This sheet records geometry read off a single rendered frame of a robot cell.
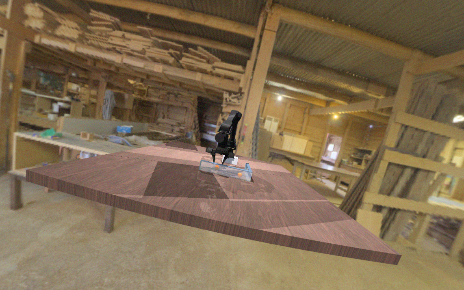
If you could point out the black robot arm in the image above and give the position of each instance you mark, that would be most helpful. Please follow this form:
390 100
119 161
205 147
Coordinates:
228 127

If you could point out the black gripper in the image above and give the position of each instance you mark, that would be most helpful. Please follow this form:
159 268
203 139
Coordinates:
227 155

